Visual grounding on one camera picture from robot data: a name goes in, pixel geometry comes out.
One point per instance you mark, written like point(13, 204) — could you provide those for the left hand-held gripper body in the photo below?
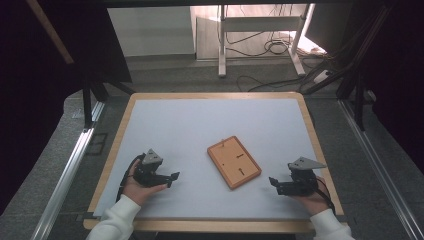
point(146, 175)

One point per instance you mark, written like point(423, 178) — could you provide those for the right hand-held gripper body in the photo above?
point(301, 186)

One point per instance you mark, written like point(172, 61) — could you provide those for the wooden picture frame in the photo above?
point(230, 163)

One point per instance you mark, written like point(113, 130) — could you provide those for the person's left hand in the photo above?
point(136, 192)

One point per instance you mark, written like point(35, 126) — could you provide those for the person's right hand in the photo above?
point(316, 201)

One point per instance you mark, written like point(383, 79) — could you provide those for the black metal stand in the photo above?
point(87, 103)
point(359, 103)

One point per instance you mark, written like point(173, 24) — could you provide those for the white power strip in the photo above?
point(322, 76)

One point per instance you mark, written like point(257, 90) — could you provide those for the white panel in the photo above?
point(150, 31)

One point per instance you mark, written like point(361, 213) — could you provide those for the wooden bar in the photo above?
point(50, 31)

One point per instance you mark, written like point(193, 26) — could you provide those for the aluminium rail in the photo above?
point(70, 160)
point(376, 160)

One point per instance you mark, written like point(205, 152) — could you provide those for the white metal desk frame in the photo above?
point(222, 50)

